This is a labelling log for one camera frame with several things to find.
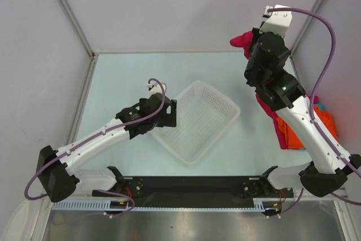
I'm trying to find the crimson red t shirt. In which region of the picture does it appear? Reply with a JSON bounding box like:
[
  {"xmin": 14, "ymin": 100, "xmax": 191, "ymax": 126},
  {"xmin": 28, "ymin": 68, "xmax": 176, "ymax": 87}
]
[{"xmin": 228, "ymin": 29, "xmax": 291, "ymax": 150}]

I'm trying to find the white perforated plastic basket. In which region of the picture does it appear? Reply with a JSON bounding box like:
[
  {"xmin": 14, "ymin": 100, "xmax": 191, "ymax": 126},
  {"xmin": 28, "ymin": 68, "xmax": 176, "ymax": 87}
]
[{"xmin": 151, "ymin": 81, "xmax": 241, "ymax": 165}]

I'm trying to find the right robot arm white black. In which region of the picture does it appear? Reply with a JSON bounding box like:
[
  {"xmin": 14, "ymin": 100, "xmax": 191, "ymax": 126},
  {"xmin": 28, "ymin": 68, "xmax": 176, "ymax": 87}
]
[{"xmin": 244, "ymin": 5, "xmax": 360, "ymax": 198}]

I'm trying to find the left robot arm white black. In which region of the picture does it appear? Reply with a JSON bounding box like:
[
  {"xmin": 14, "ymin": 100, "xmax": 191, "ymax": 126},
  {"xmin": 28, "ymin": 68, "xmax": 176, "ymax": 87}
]
[{"xmin": 36, "ymin": 78, "xmax": 177, "ymax": 203}]

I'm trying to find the folded magenta t shirt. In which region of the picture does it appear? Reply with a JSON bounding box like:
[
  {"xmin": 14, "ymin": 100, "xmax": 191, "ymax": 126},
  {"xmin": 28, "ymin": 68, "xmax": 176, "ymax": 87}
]
[{"xmin": 307, "ymin": 95, "xmax": 320, "ymax": 105}]

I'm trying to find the folded teal t shirt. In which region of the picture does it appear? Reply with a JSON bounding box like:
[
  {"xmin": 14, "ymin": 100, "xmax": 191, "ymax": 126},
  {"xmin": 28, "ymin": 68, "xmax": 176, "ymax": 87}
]
[{"xmin": 314, "ymin": 104, "xmax": 328, "ymax": 126}]

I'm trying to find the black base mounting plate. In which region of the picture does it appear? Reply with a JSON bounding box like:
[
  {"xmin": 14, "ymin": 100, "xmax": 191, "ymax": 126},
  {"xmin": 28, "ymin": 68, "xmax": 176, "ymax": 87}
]
[{"xmin": 110, "ymin": 176, "xmax": 294, "ymax": 209}]

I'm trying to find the folded orange t shirt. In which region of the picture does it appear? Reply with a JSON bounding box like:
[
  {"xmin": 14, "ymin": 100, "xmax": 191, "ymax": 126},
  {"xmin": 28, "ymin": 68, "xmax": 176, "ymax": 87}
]
[{"xmin": 276, "ymin": 107, "xmax": 339, "ymax": 154}]

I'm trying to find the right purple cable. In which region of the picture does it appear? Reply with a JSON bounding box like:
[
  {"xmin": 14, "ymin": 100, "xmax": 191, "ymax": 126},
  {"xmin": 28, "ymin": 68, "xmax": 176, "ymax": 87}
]
[{"xmin": 266, "ymin": 8, "xmax": 361, "ymax": 219}]

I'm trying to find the purple cable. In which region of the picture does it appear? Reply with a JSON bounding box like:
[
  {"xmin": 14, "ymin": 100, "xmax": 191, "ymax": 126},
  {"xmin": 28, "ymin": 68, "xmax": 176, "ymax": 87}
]
[
  {"xmin": 24, "ymin": 77, "xmax": 168, "ymax": 219},
  {"xmin": 266, "ymin": 8, "xmax": 361, "ymax": 219}
]

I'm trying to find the white slotted cable duct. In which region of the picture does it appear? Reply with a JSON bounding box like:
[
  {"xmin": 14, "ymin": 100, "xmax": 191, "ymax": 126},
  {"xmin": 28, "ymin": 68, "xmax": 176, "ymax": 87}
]
[{"xmin": 52, "ymin": 199, "xmax": 265, "ymax": 213}]

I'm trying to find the aluminium extrusion rail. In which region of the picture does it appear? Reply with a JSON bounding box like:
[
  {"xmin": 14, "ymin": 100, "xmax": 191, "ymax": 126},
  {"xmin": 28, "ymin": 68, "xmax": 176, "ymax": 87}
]
[{"xmin": 291, "ymin": 174, "xmax": 347, "ymax": 198}]

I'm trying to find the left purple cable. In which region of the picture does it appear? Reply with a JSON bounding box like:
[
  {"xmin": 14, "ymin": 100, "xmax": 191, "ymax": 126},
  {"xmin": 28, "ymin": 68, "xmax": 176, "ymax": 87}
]
[{"xmin": 24, "ymin": 77, "xmax": 168, "ymax": 219}]

